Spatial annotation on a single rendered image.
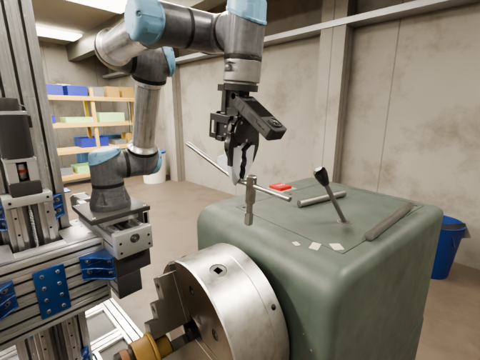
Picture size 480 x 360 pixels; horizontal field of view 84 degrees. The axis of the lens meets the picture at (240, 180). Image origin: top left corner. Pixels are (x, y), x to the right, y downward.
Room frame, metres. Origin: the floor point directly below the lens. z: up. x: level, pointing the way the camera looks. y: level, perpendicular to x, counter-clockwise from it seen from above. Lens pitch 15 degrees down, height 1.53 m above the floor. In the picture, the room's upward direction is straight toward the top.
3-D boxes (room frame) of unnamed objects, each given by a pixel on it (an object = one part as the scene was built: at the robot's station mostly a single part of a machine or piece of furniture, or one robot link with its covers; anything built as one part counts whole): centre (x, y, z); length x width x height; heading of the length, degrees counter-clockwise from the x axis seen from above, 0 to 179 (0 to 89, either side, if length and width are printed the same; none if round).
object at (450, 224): (2.34, -1.88, 0.28); 0.49 x 0.45 x 0.57; 49
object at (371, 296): (0.76, -0.24, 1.06); 0.59 x 0.48 x 0.39; 129
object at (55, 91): (5.96, 3.25, 1.03); 2.21 x 0.60 x 2.06; 136
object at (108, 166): (1.02, 0.51, 1.33); 0.13 x 0.12 x 0.14; 129
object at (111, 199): (1.02, 0.52, 1.21); 0.15 x 0.15 x 0.10
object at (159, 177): (5.79, 1.91, 0.34); 0.57 x 0.56 x 0.68; 136
